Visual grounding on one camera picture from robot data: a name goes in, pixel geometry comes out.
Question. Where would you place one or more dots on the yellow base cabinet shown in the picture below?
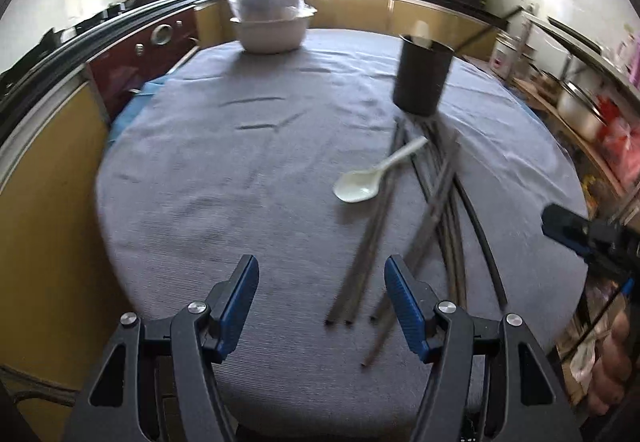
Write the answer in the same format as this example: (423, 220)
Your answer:
(45, 222)
(350, 11)

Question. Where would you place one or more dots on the grey table cloth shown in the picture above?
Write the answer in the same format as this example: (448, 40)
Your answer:
(250, 182)

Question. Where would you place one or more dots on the dark red built-in appliance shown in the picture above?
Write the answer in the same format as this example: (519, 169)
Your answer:
(135, 66)

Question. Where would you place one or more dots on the dark metal chopstick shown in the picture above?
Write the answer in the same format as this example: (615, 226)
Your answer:
(492, 25)

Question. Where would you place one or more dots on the black perforated utensil holder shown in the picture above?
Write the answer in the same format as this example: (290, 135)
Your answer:
(420, 79)

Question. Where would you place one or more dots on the pile of dark chopsticks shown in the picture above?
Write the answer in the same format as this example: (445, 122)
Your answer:
(440, 202)

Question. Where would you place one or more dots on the person's right hand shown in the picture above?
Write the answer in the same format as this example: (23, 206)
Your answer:
(612, 362)

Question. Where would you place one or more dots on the large metal pot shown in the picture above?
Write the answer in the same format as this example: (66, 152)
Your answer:
(577, 114)

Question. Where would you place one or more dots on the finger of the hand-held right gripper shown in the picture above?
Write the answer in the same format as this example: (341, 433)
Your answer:
(562, 224)

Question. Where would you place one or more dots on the blue under cloth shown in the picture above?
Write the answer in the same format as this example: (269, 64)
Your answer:
(132, 111)

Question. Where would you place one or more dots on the black countertop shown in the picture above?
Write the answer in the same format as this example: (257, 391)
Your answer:
(125, 15)

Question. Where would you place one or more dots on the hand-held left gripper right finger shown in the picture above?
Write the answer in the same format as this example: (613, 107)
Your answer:
(404, 294)

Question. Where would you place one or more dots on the white rice cooker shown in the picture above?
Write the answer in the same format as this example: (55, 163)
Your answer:
(505, 56)

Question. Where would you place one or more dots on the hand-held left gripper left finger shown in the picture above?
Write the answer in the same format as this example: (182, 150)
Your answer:
(239, 292)

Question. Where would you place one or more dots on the bagged stack of white bowls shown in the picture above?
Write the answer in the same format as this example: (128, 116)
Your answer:
(267, 1)

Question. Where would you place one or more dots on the wooden storage rack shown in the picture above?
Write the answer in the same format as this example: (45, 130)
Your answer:
(590, 146)

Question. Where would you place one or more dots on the red plastic bag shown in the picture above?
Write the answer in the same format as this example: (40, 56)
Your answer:
(622, 141)

